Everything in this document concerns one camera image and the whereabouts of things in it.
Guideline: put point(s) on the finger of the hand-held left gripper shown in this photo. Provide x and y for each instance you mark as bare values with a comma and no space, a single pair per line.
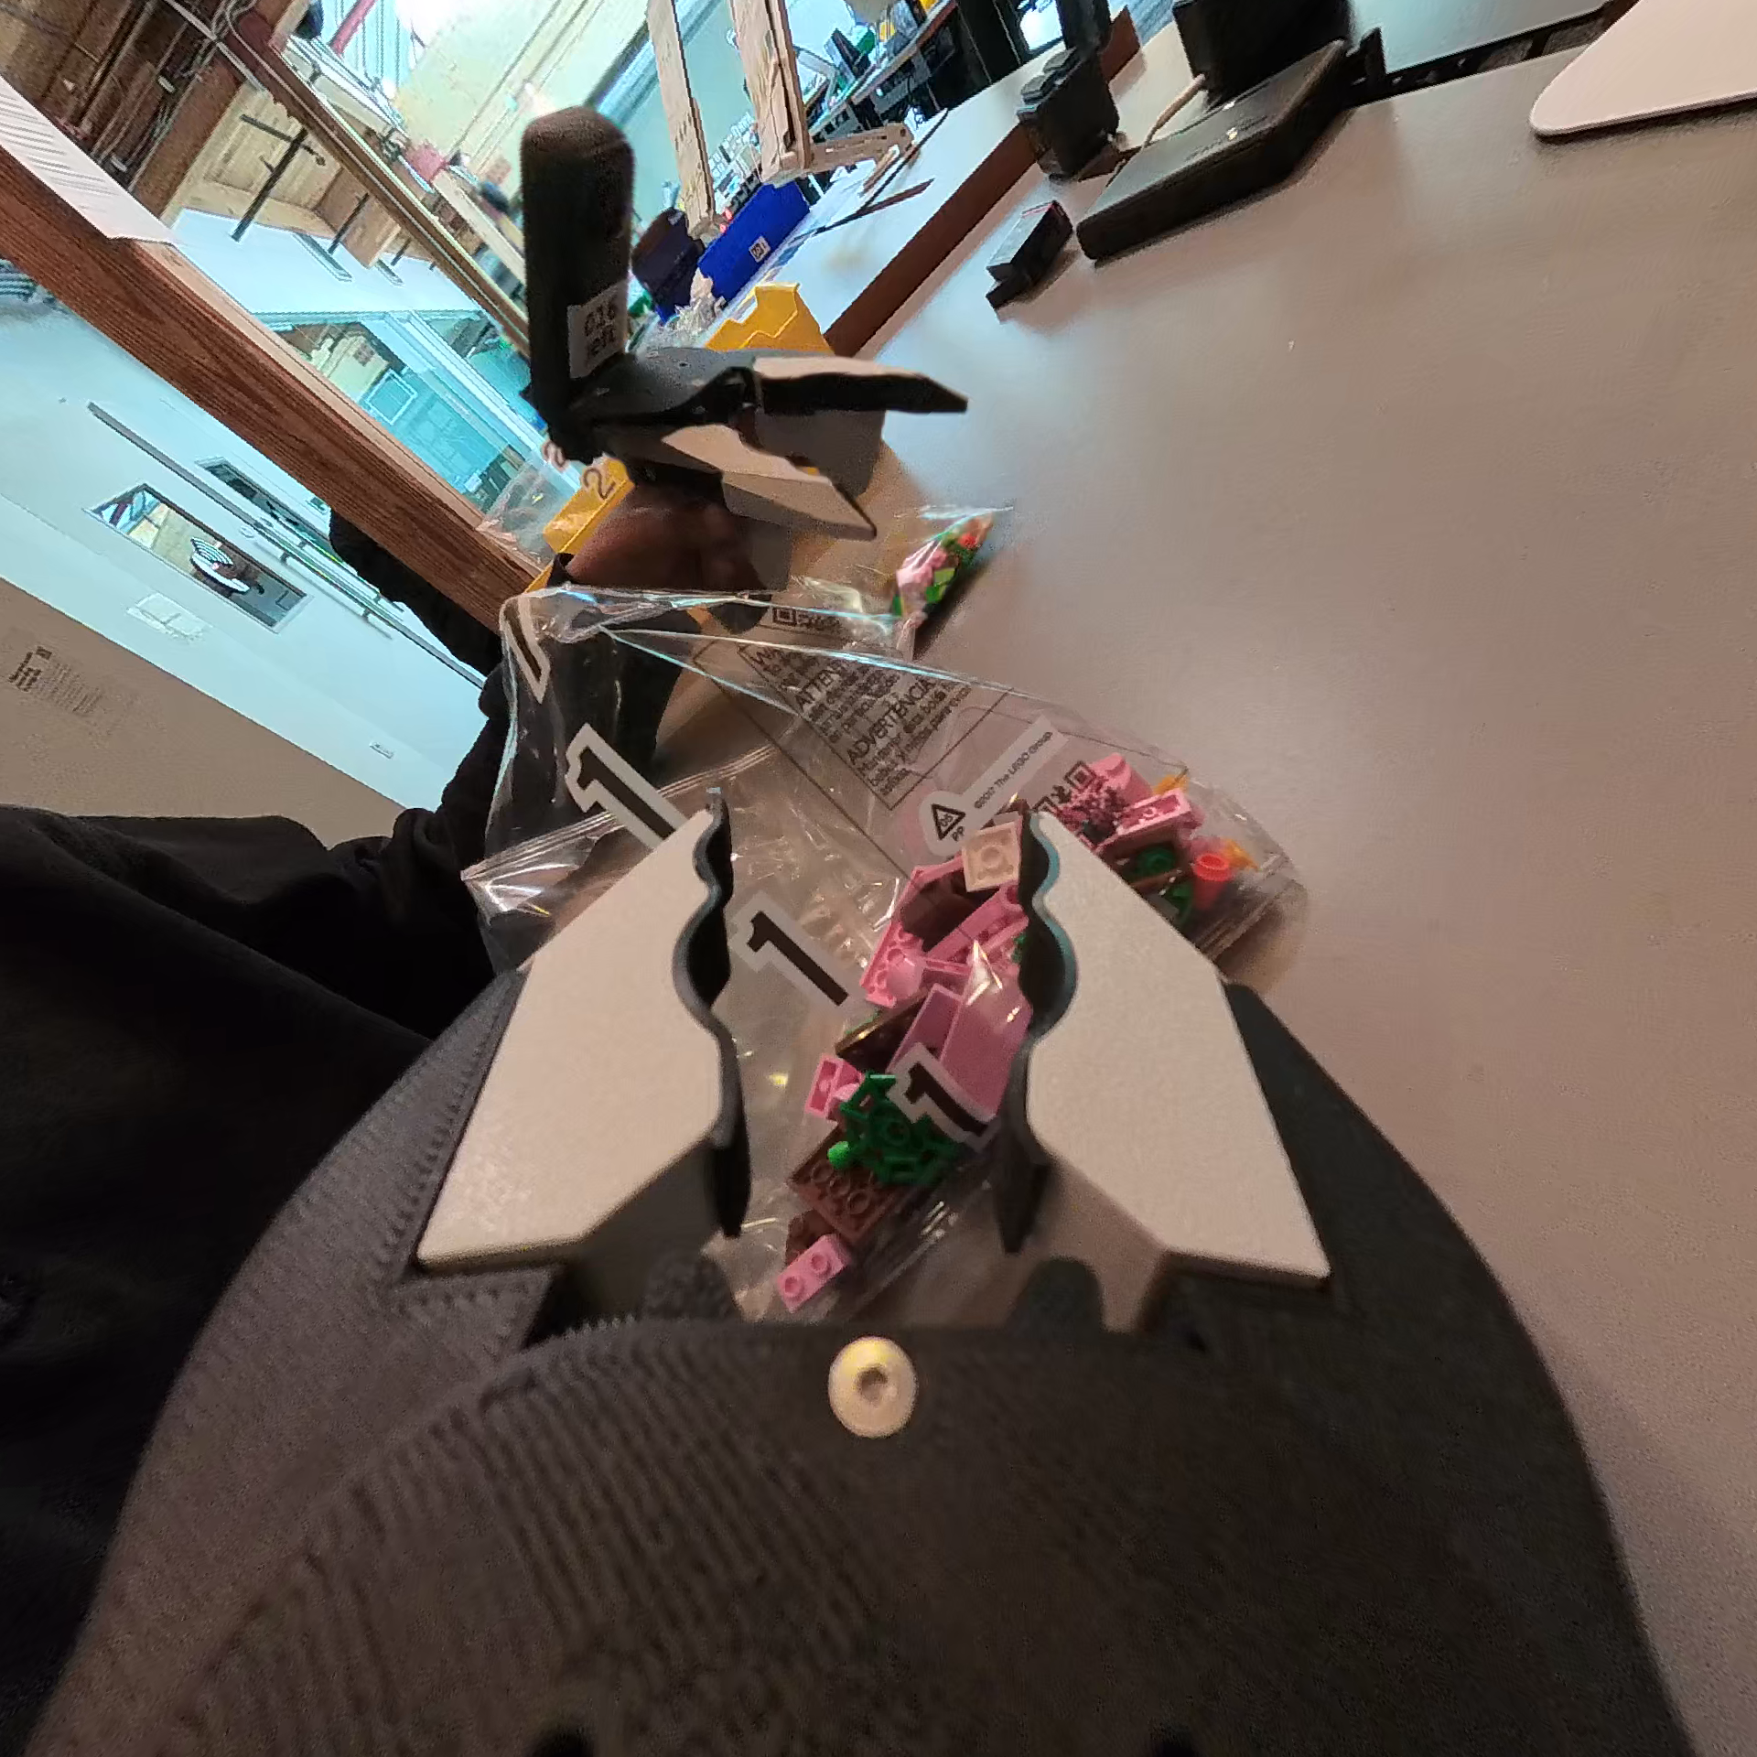
825,425
782,488

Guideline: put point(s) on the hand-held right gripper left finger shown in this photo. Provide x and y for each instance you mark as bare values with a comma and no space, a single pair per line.
605,1085

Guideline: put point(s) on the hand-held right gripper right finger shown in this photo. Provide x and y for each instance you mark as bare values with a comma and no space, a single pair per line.
1152,1112

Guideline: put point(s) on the small clear plastic bag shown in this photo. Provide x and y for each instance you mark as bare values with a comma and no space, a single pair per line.
948,564

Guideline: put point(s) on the large clear plastic bag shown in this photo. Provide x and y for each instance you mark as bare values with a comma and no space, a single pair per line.
852,715

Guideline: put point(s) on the person's left hand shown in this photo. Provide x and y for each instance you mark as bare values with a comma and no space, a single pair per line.
660,549

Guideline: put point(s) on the yellow plastic bin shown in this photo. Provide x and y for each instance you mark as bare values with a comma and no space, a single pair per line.
768,324

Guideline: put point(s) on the blue plastic bin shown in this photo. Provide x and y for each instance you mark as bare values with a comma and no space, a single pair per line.
756,234

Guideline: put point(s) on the short cardboard board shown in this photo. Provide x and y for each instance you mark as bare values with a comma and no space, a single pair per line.
679,98

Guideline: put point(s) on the tall cardboard board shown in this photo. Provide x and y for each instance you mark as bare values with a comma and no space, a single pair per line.
768,83

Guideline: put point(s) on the small black battery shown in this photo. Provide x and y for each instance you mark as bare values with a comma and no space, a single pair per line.
1030,255

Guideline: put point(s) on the black charger cube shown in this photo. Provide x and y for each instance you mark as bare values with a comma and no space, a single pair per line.
1072,119

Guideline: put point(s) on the flat black box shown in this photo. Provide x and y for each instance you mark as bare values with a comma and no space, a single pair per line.
1208,166

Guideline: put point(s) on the white book stand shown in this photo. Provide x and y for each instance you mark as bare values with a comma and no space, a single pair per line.
1646,70

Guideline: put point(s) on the wooden post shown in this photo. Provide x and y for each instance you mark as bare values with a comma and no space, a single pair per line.
275,385

